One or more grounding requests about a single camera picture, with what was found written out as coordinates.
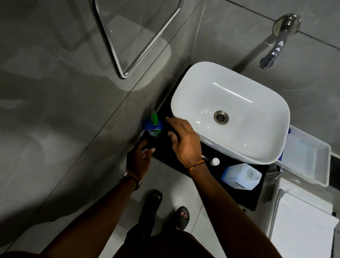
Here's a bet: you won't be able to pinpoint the person's right forearm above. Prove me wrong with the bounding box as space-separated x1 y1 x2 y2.
186 164 300 258

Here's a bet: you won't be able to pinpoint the blue object beside basin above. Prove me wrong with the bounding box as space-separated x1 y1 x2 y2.
277 128 292 163

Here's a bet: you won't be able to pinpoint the translucent jug with blue liquid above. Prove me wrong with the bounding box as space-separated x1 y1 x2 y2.
220 162 263 191

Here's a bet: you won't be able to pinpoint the person's left hand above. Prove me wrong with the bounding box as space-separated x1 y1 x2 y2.
125 138 156 180

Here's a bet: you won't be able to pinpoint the person's right hand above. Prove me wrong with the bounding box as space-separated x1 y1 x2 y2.
162 116 208 171

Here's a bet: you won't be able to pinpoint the white ceramic wash basin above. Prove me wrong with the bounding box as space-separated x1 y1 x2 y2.
168 60 293 166

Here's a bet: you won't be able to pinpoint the chrome wall faucet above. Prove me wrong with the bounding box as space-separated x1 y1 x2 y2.
258 12 302 72

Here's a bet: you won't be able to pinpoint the orange thread bracelet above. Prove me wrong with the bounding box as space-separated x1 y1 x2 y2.
186 159 205 173

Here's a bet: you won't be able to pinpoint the white toilet cistern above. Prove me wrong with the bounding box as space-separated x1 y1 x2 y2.
266 177 340 258

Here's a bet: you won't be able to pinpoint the white plastic tray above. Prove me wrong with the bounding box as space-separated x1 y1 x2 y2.
275 124 333 188

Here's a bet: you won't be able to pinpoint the person's black sandal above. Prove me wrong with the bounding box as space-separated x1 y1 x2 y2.
138 189 164 236
169 205 191 232

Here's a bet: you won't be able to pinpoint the green handwash pump bottle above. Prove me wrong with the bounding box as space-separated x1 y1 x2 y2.
142 112 164 139

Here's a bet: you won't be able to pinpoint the person's right black sandal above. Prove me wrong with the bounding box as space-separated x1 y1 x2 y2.
169 205 191 232

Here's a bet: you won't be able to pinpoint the person's left black sandal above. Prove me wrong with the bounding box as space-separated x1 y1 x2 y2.
138 189 164 236

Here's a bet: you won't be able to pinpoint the dark brown shorts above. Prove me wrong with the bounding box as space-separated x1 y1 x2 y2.
106 223 231 258

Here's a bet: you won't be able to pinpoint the small bottle with white cap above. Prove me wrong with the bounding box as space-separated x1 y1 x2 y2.
201 154 221 167

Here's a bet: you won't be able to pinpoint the metal sink drain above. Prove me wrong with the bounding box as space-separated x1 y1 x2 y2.
213 110 230 125

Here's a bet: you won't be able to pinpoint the chrome water valve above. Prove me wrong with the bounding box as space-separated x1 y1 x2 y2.
265 164 285 180

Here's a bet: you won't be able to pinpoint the wristwatch with dark strap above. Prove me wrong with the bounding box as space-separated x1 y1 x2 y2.
119 170 143 192

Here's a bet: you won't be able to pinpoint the person's left forearm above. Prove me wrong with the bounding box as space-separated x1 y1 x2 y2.
0 171 141 258

